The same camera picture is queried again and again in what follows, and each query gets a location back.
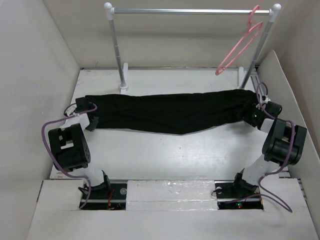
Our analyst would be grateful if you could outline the black trousers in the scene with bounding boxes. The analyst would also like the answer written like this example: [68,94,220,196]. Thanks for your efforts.
[84,89,258,135]

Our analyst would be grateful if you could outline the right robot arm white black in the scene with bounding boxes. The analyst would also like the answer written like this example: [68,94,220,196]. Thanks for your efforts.
[231,101,307,197]

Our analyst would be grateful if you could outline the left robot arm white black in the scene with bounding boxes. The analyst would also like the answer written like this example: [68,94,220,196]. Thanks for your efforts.
[44,97,112,199]

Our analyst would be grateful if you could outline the pink plastic hanger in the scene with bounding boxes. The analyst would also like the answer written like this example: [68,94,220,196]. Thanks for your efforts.
[215,5,263,76]

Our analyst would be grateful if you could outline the white metal clothes rack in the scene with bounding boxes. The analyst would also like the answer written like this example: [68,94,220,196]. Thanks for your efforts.
[104,0,282,90]

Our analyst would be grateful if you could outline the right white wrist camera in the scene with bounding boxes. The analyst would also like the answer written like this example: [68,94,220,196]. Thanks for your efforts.
[258,95,271,106]

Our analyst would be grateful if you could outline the aluminium rail right side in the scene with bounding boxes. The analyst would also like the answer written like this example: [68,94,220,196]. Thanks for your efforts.
[248,65,260,92]

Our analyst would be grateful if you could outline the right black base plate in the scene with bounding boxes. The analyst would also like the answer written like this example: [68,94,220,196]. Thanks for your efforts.
[211,180,264,210]

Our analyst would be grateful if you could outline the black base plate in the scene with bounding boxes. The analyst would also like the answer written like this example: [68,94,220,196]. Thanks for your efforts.
[81,180,128,211]
[211,180,264,210]

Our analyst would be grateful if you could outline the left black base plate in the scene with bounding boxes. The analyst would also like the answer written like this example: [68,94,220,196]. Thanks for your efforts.
[81,180,128,211]

